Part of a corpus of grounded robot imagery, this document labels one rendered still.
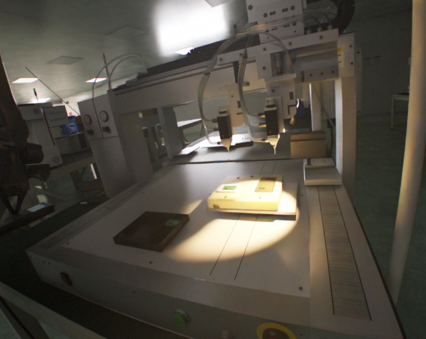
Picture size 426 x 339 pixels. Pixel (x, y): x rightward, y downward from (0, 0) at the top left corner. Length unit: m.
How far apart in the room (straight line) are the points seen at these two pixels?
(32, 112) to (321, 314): 2.65
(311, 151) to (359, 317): 0.46
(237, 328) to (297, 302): 0.09
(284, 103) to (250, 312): 0.38
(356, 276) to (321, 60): 0.38
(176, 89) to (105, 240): 0.47
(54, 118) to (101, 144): 1.73
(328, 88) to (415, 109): 0.55
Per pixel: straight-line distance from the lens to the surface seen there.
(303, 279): 0.35
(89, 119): 1.07
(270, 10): 0.51
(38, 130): 2.72
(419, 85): 0.39
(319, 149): 0.68
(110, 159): 1.05
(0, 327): 2.12
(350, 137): 0.63
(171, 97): 0.71
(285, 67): 0.51
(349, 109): 0.61
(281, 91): 0.48
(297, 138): 0.68
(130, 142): 0.88
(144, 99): 0.77
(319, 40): 0.48
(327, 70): 0.48
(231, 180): 0.60
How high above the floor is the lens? 1.11
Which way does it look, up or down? 16 degrees down
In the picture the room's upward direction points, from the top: 10 degrees counter-clockwise
